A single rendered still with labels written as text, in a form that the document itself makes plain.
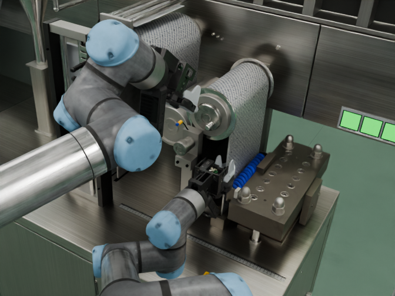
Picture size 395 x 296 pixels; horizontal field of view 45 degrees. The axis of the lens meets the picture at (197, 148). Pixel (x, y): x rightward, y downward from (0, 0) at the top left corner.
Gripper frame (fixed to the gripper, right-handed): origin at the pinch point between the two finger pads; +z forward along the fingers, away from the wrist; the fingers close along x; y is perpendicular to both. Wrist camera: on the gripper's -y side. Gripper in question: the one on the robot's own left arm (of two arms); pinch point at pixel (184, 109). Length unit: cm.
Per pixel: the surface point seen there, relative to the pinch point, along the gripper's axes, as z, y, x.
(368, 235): 199, -10, -39
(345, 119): 47, 18, -27
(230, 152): 26.4, -3.8, -4.4
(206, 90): 14.3, 8.2, 3.6
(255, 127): 39.2, 6.7, -4.4
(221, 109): 15.6, 5.0, -1.8
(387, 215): 218, 6, -44
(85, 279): 31, -54, 26
